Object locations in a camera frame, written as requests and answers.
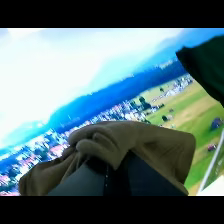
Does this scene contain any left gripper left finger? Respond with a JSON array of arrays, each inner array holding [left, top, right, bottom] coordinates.
[[47, 160, 108, 197]]

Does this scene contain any brown garment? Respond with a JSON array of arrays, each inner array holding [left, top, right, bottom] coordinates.
[[18, 120, 197, 197]]

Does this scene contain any dark green garment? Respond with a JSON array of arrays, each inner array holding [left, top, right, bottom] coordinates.
[[175, 34, 224, 108]]

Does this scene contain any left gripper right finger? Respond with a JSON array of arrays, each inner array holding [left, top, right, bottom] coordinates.
[[107, 150, 188, 197]]

